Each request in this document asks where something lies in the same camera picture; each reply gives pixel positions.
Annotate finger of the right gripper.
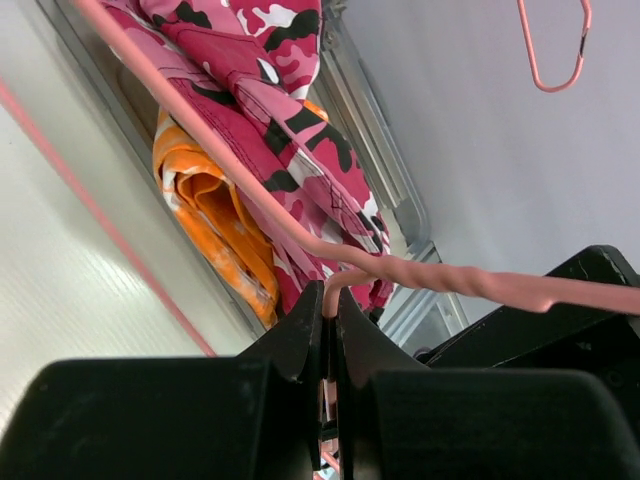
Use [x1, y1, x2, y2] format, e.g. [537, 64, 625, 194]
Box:
[417, 244, 640, 426]

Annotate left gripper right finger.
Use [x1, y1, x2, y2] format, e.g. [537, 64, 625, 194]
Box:
[335, 290, 639, 479]

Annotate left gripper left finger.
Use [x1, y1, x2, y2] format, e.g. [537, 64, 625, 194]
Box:
[1, 282, 324, 479]

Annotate pink hanger with patterned trousers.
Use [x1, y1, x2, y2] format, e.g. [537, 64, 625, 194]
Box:
[0, 0, 640, 480]

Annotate orange white trousers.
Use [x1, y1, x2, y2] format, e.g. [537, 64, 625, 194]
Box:
[152, 108, 318, 328]

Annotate pink hanger with orange trousers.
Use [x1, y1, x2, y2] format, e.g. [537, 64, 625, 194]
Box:
[517, 1, 593, 93]

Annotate pink patterned trousers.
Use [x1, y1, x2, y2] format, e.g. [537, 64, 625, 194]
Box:
[97, 0, 396, 317]

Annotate clear plastic bin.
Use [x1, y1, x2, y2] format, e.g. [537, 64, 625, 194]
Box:
[34, 0, 433, 341]

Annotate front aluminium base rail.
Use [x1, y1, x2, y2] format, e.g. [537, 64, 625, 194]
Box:
[379, 244, 471, 356]

